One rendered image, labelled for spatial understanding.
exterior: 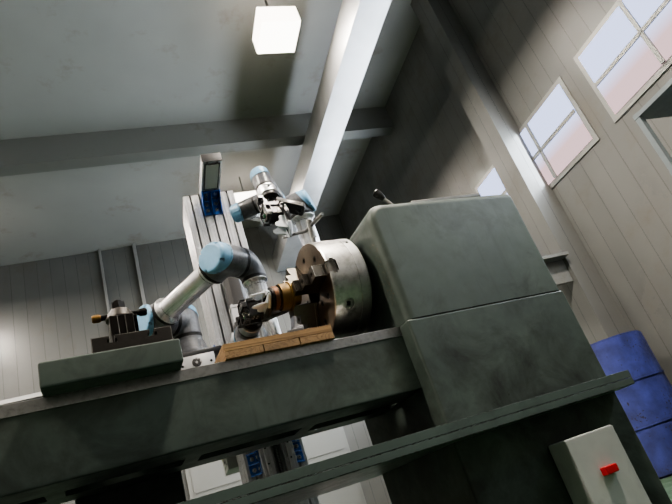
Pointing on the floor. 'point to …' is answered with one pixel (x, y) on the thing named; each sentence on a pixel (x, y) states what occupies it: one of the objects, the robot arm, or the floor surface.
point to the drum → (642, 394)
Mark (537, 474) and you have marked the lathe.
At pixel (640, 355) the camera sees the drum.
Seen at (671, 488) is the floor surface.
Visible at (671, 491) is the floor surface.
